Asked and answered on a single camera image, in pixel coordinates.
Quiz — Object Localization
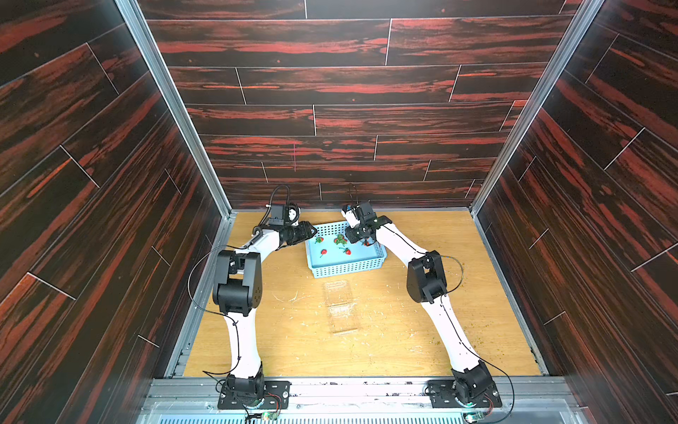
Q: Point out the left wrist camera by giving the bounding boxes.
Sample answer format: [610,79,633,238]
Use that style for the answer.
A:
[267,203,300,227]

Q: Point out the light blue plastic basket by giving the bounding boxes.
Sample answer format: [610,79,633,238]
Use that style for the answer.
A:
[305,221,388,278]

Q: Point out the clear plastic clamshell container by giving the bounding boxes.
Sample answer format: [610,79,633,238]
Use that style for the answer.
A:
[324,280,359,335]

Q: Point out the aluminium front rail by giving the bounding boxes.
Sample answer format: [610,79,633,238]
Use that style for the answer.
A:
[137,376,590,423]

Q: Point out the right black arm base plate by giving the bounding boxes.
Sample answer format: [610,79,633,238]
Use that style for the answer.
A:
[423,380,502,409]

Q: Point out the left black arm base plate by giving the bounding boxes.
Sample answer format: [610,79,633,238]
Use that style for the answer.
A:
[217,379,291,412]

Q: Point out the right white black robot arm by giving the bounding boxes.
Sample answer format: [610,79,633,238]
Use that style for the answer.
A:
[342,202,495,406]

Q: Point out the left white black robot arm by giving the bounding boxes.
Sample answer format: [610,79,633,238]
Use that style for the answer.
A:
[212,221,317,404]

